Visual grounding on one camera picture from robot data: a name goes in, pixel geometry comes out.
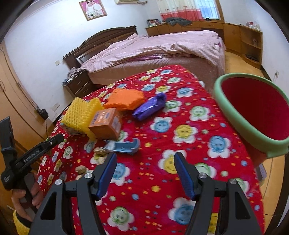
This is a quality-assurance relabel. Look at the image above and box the red flower-pattern blanket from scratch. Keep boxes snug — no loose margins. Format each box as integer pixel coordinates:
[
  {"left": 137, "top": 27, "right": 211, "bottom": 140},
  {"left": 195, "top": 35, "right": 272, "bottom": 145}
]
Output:
[{"left": 38, "top": 65, "right": 264, "bottom": 234}]

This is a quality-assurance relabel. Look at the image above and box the orange foam wrapper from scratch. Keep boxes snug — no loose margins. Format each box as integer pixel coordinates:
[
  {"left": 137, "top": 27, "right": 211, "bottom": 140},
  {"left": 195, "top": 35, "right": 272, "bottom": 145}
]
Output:
[{"left": 104, "top": 88, "right": 146, "bottom": 111}]

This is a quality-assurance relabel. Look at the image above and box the grey clothes pile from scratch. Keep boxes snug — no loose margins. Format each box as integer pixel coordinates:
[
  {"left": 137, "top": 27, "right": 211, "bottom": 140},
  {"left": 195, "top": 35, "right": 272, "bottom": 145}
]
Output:
[{"left": 165, "top": 17, "right": 192, "bottom": 26}]

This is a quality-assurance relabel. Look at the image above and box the small orange cardboard box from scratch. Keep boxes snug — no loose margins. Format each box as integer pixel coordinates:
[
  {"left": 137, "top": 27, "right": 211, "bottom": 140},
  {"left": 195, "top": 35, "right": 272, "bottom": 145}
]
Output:
[{"left": 89, "top": 108, "right": 122, "bottom": 140}]

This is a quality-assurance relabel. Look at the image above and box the yellow knit sleeve cuff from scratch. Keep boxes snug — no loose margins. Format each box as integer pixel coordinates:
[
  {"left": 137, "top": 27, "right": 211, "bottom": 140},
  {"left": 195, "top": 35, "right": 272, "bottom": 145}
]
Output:
[{"left": 13, "top": 211, "right": 30, "bottom": 235}]

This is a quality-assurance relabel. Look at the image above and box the pink quilt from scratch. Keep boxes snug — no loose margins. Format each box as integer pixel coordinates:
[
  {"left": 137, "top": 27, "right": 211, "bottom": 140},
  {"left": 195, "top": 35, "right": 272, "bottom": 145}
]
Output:
[{"left": 80, "top": 30, "right": 226, "bottom": 75}]

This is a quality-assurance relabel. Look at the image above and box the red and white curtain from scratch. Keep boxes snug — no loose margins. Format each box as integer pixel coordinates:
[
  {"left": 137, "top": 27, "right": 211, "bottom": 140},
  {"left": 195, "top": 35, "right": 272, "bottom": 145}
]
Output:
[{"left": 156, "top": 0, "right": 203, "bottom": 21}]

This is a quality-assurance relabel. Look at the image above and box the framed wedding photo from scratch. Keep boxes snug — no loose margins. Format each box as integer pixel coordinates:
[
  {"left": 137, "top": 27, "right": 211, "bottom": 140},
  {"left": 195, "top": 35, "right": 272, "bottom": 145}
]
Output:
[{"left": 79, "top": 0, "right": 107, "bottom": 21}]

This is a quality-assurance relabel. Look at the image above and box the wall air conditioner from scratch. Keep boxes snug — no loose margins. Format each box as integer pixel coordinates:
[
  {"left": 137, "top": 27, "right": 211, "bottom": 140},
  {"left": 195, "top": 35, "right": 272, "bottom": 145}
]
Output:
[{"left": 114, "top": 0, "right": 148, "bottom": 5}]

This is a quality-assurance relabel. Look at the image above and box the dark wooden nightstand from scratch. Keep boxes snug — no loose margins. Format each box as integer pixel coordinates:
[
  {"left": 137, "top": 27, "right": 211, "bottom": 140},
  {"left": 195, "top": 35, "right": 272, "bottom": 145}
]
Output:
[{"left": 63, "top": 70, "right": 96, "bottom": 98}]

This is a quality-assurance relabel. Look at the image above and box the person's left hand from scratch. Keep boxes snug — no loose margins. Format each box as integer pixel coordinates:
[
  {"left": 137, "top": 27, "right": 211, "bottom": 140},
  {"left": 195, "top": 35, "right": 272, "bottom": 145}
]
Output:
[{"left": 11, "top": 173, "right": 44, "bottom": 222}]

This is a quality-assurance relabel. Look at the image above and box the red bin with green rim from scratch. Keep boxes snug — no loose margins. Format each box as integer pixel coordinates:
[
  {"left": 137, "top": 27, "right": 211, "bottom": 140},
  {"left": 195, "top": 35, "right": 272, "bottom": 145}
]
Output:
[{"left": 213, "top": 73, "right": 288, "bottom": 166}]

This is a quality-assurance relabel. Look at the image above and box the bed with brown sheet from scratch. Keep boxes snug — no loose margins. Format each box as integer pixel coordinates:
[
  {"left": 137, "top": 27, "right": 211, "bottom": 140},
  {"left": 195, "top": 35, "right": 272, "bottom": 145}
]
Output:
[{"left": 88, "top": 52, "right": 225, "bottom": 94}]

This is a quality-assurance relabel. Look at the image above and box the purple plastic bag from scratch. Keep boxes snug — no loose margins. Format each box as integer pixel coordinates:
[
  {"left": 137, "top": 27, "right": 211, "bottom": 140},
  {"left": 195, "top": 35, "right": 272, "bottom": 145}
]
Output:
[{"left": 132, "top": 93, "right": 167, "bottom": 121}]

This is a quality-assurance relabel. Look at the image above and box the wooden desk cabinet unit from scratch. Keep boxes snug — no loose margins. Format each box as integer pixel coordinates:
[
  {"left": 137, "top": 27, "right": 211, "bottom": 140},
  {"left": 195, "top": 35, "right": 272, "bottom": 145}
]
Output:
[{"left": 146, "top": 21, "right": 263, "bottom": 69}]

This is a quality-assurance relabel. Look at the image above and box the dark wooden headboard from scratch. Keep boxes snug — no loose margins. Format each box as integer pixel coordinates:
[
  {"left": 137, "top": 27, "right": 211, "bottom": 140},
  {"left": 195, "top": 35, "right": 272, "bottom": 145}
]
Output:
[{"left": 63, "top": 25, "right": 138, "bottom": 69}]

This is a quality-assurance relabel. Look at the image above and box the yellow foam fruit net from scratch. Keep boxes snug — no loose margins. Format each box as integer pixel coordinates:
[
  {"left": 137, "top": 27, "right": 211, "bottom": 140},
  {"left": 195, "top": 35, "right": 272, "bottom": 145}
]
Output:
[{"left": 60, "top": 97, "right": 104, "bottom": 140}]

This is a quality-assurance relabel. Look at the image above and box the black power adapter plug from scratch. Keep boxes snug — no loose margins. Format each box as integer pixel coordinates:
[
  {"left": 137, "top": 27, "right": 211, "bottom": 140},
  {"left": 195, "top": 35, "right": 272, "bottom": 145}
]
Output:
[{"left": 37, "top": 107, "right": 49, "bottom": 120}]

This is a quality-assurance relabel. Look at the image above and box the walnut shell piece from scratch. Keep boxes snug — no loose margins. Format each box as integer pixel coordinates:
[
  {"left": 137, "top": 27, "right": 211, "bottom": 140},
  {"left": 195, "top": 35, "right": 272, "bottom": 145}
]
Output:
[{"left": 94, "top": 147, "right": 108, "bottom": 157}]

